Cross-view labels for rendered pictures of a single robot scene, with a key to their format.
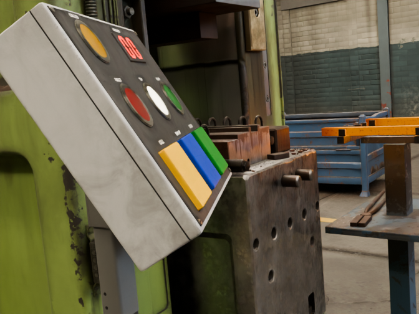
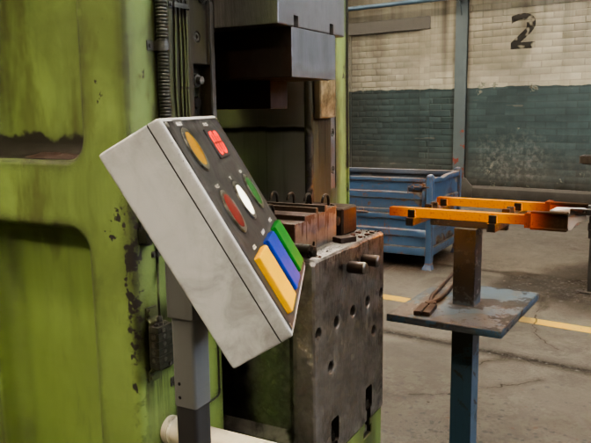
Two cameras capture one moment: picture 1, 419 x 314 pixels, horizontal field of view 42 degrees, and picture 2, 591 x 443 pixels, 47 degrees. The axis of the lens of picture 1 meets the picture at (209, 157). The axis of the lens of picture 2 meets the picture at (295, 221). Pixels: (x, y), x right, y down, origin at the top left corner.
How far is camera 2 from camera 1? 22 cm
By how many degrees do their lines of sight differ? 5
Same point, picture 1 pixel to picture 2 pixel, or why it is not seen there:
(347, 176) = (409, 245)
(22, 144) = (80, 219)
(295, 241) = (357, 330)
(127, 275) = (202, 366)
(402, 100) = (477, 156)
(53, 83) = (164, 192)
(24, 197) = (72, 272)
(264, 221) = (327, 309)
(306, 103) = (364, 150)
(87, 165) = (191, 269)
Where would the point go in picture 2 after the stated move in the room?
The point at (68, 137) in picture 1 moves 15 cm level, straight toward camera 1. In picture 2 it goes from (174, 243) to (201, 273)
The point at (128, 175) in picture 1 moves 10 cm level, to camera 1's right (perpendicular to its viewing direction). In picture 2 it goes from (228, 280) to (318, 277)
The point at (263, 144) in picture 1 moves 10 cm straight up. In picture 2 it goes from (329, 225) to (329, 180)
